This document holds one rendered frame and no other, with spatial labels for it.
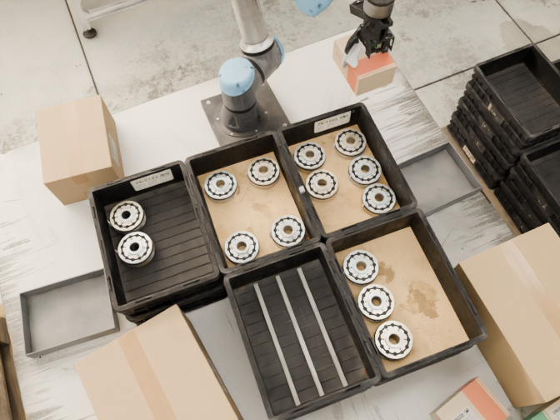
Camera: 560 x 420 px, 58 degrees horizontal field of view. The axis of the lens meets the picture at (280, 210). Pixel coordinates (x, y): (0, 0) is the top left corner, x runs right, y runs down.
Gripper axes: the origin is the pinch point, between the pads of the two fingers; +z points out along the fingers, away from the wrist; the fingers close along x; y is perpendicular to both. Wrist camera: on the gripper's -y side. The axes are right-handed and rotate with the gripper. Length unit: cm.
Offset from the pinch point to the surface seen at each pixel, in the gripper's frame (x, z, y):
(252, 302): -56, 27, 47
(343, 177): -14.3, 26.6, 21.0
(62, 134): -93, 24, -30
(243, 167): -42, 27, 4
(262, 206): -42, 27, 20
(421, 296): -11, 26, 65
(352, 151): -8.6, 23.8, 14.9
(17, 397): -160, 108, 23
